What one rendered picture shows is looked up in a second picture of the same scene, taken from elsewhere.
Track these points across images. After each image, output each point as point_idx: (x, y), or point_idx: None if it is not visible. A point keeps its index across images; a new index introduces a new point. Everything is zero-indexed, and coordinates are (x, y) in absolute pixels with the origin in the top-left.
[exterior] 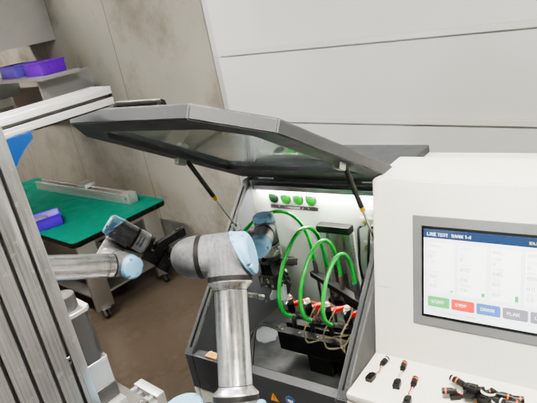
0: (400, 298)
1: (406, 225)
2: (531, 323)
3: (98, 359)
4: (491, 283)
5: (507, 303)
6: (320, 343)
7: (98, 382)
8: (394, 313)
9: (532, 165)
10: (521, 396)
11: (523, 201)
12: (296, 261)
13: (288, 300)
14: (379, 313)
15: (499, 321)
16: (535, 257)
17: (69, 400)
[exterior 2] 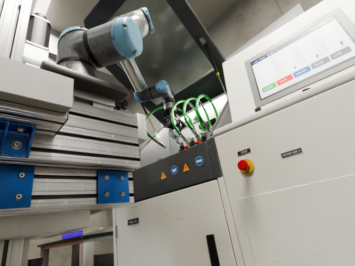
0: (245, 101)
1: (241, 68)
2: (334, 59)
3: (42, 45)
4: (298, 58)
5: (312, 60)
6: None
7: (35, 55)
8: (243, 111)
9: None
10: None
11: (299, 20)
12: (186, 124)
13: (180, 142)
14: (234, 116)
15: (311, 72)
16: (318, 32)
17: (4, 12)
